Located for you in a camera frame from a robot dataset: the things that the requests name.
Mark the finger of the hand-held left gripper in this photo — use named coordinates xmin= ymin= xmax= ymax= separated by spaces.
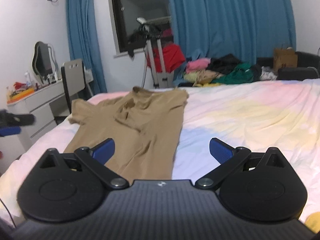
xmin=0 ymin=111 xmax=35 ymax=127
xmin=0 ymin=127 xmax=21 ymax=137

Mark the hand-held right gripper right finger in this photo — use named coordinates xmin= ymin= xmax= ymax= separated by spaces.
xmin=195 ymin=137 xmax=287 ymax=190

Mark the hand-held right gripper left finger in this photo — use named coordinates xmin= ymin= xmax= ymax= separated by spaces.
xmin=37 ymin=138 xmax=129 ymax=190

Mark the tan t-shirt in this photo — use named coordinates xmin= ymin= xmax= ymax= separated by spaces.
xmin=64 ymin=86 xmax=189 ymax=183

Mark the white dressing table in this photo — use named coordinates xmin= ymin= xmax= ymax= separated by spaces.
xmin=6 ymin=75 xmax=94 ymax=145

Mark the orange tray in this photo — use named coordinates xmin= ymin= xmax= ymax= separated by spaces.
xmin=7 ymin=87 xmax=35 ymax=104

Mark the bed with pastel sheet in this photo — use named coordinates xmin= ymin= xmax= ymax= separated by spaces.
xmin=0 ymin=78 xmax=320 ymax=230

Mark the wavy vanity mirror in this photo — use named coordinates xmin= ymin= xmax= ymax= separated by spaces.
xmin=32 ymin=41 xmax=57 ymax=79

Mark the white and black chair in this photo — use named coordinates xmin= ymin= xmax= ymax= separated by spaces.
xmin=61 ymin=59 xmax=94 ymax=117

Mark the green garment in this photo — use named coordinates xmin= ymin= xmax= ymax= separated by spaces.
xmin=211 ymin=62 xmax=259 ymax=84

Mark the yellow patterned garment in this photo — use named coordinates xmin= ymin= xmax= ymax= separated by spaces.
xmin=184 ymin=70 xmax=225 ymax=83

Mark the light blue garment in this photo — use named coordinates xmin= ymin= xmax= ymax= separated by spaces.
xmin=172 ymin=62 xmax=200 ymax=87

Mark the black garment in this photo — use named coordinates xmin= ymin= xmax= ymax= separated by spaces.
xmin=207 ymin=54 xmax=242 ymax=75

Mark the pink garment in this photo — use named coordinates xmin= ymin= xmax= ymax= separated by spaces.
xmin=186 ymin=58 xmax=211 ymax=72

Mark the white patterned garment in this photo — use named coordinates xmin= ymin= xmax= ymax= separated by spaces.
xmin=261 ymin=66 xmax=277 ymax=80

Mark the narrow blue curtain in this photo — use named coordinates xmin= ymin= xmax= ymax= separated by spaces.
xmin=65 ymin=0 xmax=108 ymax=97

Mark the red garment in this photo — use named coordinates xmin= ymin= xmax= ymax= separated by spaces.
xmin=150 ymin=44 xmax=186 ymax=73

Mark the brown paper bag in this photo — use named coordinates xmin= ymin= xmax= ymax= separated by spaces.
xmin=273 ymin=47 xmax=298 ymax=72

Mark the yellow cloth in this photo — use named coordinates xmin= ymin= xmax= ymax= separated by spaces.
xmin=305 ymin=212 xmax=320 ymax=233

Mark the wide blue curtain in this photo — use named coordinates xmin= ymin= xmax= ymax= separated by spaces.
xmin=166 ymin=0 xmax=297 ymax=64

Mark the dark window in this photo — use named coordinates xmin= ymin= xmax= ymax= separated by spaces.
xmin=106 ymin=0 xmax=173 ymax=54

